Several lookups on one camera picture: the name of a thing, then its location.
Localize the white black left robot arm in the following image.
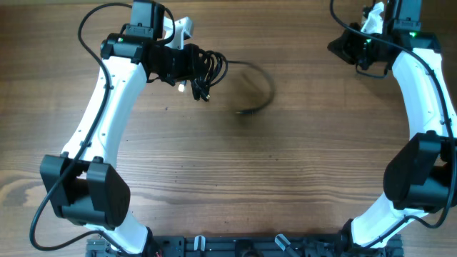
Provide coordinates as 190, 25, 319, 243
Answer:
40, 1, 204, 256

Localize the black USB cable gold plug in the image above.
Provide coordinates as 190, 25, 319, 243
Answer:
177, 49, 276, 116

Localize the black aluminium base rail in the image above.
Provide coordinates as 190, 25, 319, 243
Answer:
84, 233, 404, 257

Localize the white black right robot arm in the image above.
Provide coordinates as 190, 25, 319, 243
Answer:
328, 1, 456, 252

